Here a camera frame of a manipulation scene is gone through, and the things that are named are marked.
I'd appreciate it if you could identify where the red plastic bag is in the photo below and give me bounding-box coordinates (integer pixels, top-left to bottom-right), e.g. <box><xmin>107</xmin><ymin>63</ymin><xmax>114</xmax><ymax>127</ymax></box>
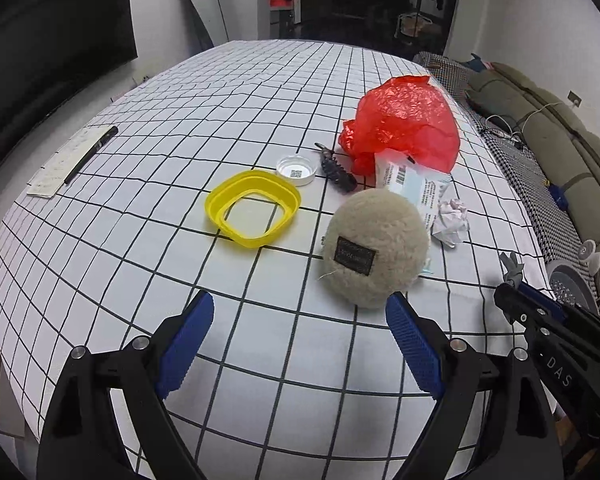
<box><xmin>338</xmin><ymin>75</ymin><xmax>461</xmax><ymax>175</ymax></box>

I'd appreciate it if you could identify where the grey round appliance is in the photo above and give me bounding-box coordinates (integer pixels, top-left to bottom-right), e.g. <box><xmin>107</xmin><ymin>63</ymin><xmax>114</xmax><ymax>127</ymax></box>
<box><xmin>550</xmin><ymin>260</ymin><xmax>598</xmax><ymax>311</ymax></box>

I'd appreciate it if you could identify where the white grid tablecloth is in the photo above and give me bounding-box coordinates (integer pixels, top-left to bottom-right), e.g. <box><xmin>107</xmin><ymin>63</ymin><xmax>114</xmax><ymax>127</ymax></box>
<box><xmin>0</xmin><ymin>40</ymin><xmax>551</xmax><ymax>476</ymax></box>

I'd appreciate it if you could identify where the olive green sofa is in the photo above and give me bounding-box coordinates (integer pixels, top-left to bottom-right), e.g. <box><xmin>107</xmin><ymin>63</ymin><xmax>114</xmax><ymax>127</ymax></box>
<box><xmin>467</xmin><ymin>62</ymin><xmax>600</xmax><ymax>291</ymax></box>

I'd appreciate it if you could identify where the wire basket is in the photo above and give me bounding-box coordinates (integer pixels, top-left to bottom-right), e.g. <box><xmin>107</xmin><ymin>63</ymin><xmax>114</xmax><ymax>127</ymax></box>
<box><xmin>396</xmin><ymin>12</ymin><xmax>433</xmax><ymax>41</ymax></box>

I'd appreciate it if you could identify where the dark spiky toy fish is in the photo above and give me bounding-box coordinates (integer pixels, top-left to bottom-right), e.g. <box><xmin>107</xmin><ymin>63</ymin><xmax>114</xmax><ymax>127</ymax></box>
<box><xmin>315</xmin><ymin>143</ymin><xmax>358</xmax><ymax>193</ymax></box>

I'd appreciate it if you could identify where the grey clawed plastic piece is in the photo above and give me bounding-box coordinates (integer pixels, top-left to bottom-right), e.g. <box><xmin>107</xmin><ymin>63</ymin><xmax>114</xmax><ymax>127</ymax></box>
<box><xmin>500</xmin><ymin>252</ymin><xmax>524</xmax><ymax>288</ymax></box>

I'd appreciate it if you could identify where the small white fan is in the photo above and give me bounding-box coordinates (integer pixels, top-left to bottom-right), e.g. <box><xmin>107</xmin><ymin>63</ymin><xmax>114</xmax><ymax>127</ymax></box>
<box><xmin>580</xmin><ymin>240</ymin><xmax>600</xmax><ymax>276</ymax></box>

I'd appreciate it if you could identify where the white round lid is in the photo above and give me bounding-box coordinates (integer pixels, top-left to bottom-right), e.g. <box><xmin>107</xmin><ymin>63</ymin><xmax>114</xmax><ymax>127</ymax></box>
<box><xmin>276</xmin><ymin>155</ymin><xmax>317</xmax><ymax>187</ymax></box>

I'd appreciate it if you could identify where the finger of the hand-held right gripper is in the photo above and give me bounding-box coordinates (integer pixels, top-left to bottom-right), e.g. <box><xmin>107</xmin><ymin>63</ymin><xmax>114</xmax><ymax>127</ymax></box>
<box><xmin>524</xmin><ymin>325</ymin><xmax>600</xmax><ymax>441</ymax></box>
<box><xmin>494</xmin><ymin>282</ymin><xmax>600</xmax><ymax>362</ymax></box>

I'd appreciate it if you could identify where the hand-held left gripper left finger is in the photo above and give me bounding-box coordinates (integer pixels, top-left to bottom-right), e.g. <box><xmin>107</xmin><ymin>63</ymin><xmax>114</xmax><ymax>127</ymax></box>
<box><xmin>36</xmin><ymin>290</ymin><xmax>216</xmax><ymax>480</ymax></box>

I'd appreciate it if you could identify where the leaning mirror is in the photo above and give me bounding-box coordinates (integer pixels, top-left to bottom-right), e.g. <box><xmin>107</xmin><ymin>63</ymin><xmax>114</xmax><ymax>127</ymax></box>
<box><xmin>178</xmin><ymin>0</ymin><xmax>229</xmax><ymax>51</ymax></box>

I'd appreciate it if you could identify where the dark curved screen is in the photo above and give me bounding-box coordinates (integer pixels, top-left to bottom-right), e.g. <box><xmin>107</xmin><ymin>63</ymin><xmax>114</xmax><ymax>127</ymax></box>
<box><xmin>0</xmin><ymin>0</ymin><xmax>138</xmax><ymax>181</ymax></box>

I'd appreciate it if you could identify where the black pen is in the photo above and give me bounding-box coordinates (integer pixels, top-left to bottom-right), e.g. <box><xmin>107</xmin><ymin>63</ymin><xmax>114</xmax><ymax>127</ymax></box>
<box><xmin>64</xmin><ymin>126</ymin><xmax>119</xmax><ymax>185</ymax></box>

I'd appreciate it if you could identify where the beige fluffy ball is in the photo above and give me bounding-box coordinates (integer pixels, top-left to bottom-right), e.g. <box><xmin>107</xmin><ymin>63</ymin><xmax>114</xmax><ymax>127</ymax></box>
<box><xmin>321</xmin><ymin>187</ymin><xmax>431</xmax><ymax>309</ymax></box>

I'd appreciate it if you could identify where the houndstooth blanket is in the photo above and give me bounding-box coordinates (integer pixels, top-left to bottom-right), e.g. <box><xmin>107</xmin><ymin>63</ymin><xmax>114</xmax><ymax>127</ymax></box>
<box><xmin>412</xmin><ymin>52</ymin><xmax>596</xmax><ymax>286</ymax></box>

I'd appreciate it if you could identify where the crumpled white paper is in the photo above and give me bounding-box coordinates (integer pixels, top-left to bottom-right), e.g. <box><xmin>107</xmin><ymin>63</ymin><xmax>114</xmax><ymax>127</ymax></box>
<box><xmin>431</xmin><ymin>199</ymin><xmax>471</xmax><ymax>248</ymax></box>

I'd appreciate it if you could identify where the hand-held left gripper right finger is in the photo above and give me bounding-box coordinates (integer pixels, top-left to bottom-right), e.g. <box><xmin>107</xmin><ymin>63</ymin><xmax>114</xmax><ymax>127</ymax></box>
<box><xmin>385</xmin><ymin>291</ymin><xmax>566</xmax><ymax>480</ymax></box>

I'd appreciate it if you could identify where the white labelled mailing bag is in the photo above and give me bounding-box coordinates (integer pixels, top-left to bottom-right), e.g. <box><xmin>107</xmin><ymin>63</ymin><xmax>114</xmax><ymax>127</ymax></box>
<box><xmin>374</xmin><ymin>152</ymin><xmax>451</xmax><ymax>233</ymax></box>

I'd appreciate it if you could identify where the blue cloth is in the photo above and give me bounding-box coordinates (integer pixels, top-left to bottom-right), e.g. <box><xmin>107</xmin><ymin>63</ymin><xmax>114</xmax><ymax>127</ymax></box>
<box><xmin>462</xmin><ymin>54</ymin><xmax>496</xmax><ymax>73</ymax></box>

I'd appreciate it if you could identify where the white paper sheet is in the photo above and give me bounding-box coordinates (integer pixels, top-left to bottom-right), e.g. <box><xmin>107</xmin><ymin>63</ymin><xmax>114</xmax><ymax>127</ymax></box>
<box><xmin>27</xmin><ymin>126</ymin><xmax>112</xmax><ymax>197</ymax></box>

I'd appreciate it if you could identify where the white cable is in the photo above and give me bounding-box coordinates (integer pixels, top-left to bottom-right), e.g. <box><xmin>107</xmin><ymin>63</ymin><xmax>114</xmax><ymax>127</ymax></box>
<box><xmin>485</xmin><ymin>102</ymin><xmax>563</xmax><ymax>136</ymax></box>

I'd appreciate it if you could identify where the yellow square plastic ring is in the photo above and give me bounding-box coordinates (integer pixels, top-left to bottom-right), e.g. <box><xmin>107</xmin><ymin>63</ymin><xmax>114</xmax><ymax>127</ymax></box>
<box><xmin>204</xmin><ymin>170</ymin><xmax>302</xmax><ymax>250</ymax></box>

